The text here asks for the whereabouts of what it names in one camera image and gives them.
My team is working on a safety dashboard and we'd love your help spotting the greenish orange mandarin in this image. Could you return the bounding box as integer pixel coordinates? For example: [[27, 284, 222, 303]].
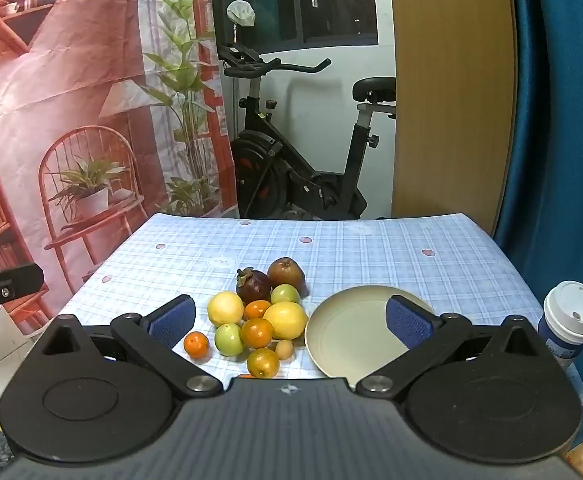
[[246, 347, 280, 379]]

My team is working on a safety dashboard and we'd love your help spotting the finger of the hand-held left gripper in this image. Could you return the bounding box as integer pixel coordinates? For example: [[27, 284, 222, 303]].
[[0, 264, 44, 340]]

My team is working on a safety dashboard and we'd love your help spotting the small orange mandarin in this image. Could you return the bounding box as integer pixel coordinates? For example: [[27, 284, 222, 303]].
[[183, 332, 210, 359]]

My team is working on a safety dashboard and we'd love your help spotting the red-brown apple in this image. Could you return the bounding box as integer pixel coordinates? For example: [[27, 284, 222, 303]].
[[267, 257, 306, 295]]

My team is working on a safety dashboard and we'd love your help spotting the green jujube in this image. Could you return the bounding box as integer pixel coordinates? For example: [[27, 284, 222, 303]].
[[214, 323, 245, 357], [270, 284, 301, 306]]

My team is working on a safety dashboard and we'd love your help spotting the paper cup with white lid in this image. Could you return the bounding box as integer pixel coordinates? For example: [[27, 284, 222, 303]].
[[538, 281, 583, 368]]

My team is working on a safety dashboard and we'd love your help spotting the wooden board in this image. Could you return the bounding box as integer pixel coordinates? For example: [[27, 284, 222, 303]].
[[389, 0, 517, 238]]

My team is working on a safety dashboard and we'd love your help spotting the white hanging cloth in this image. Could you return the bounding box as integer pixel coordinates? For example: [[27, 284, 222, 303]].
[[226, 1, 256, 27]]

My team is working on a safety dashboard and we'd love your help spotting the dark window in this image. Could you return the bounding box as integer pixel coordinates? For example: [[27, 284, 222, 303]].
[[210, 0, 379, 56]]

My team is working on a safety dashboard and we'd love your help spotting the dark purple mangosteen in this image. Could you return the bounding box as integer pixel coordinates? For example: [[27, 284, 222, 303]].
[[235, 267, 272, 306]]

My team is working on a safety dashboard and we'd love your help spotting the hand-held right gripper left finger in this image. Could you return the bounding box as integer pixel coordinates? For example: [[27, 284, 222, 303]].
[[34, 295, 224, 401]]

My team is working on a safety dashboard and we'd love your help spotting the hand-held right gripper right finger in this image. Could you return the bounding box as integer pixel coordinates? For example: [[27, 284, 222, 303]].
[[355, 295, 547, 401]]

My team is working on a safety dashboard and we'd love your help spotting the printed backdrop cloth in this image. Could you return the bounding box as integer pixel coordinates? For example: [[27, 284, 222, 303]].
[[0, 0, 237, 396]]

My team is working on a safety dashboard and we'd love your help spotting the cream round plate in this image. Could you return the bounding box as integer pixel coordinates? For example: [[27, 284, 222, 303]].
[[305, 285, 435, 391]]

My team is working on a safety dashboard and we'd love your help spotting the yellow lemon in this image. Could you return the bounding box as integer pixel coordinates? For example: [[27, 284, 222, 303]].
[[262, 301, 309, 341], [207, 291, 245, 327]]

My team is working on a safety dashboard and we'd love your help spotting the blue curtain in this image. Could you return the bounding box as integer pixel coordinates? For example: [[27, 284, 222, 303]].
[[494, 0, 583, 451]]

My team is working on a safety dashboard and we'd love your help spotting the black exercise bike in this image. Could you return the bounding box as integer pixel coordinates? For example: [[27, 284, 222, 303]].
[[216, 45, 397, 221]]

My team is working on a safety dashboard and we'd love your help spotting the blue plaid tablecloth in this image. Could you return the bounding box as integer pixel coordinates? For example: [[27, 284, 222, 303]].
[[58, 212, 579, 406]]

